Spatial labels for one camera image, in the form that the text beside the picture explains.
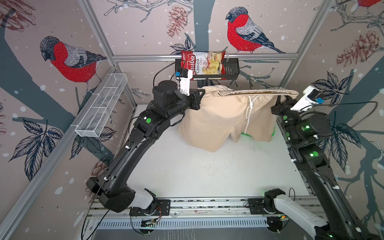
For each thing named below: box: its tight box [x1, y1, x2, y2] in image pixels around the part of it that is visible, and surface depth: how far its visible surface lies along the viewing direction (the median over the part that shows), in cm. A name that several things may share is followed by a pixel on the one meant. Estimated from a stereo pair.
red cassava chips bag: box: [181, 50, 227, 81], surface depth 90 cm
